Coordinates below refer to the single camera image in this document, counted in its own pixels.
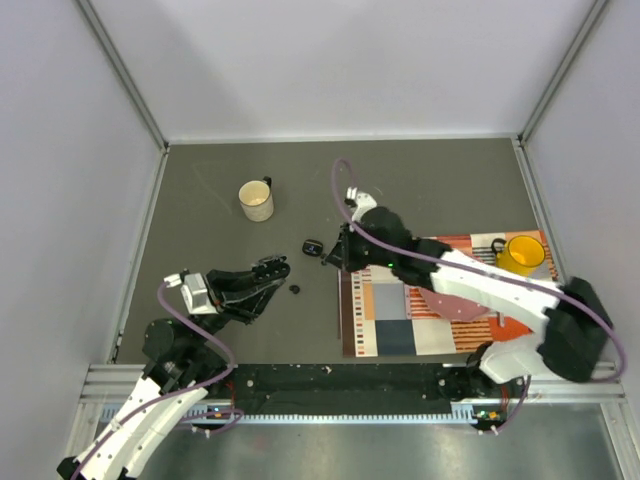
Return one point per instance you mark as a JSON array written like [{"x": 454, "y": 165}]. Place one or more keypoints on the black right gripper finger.
[
  {"x": 346, "y": 235},
  {"x": 337, "y": 257}
]

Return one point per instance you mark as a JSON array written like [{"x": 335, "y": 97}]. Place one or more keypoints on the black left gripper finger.
[
  {"x": 245, "y": 282},
  {"x": 252, "y": 307}
]

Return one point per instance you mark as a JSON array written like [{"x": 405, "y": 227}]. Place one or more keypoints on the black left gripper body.
[{"x": 221, "y": 299}]

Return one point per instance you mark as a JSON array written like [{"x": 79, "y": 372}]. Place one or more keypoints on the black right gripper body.
[{"x": 361, "y": 253}]

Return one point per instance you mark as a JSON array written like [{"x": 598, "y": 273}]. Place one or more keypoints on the glossy black gold-trim charging case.
[{"x": 312, "y": 248}]

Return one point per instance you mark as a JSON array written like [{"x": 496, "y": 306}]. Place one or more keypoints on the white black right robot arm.
[{"x": 569, "y": 326}]

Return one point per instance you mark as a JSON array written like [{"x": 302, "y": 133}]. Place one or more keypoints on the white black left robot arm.
[{"x": 186, "y": 361}]

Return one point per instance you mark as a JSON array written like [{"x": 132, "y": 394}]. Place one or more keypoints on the colourful patchwork placemat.
[{"x": 380, "y": 317}]

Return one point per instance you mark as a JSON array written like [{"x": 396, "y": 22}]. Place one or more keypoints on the cream dimpled ceramic mug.
[{"x": 256, "y": 199}]

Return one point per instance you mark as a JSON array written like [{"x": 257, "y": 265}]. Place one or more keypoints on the pink dotted plate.
[{"x": 455, "y": 305}]

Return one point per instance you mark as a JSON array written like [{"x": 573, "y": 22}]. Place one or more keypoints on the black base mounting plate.
[{"x": 362, "y": 389}]

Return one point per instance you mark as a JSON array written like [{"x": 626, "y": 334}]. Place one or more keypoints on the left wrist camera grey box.
[{"x": 195, "y": 293}]

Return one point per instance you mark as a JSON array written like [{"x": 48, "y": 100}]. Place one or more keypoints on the yellow mug black handle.
[{"x": 521, "y": 255}]

